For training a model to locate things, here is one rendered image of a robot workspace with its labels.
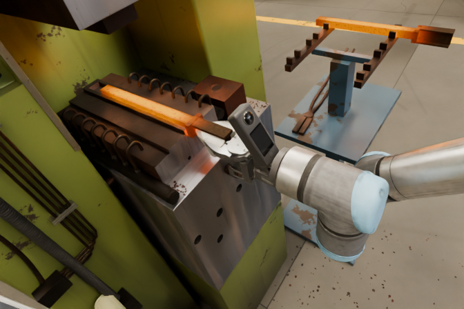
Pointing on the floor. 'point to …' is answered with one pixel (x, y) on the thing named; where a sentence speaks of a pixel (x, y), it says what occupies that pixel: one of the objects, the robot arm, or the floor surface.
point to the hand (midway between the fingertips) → (201, 127)
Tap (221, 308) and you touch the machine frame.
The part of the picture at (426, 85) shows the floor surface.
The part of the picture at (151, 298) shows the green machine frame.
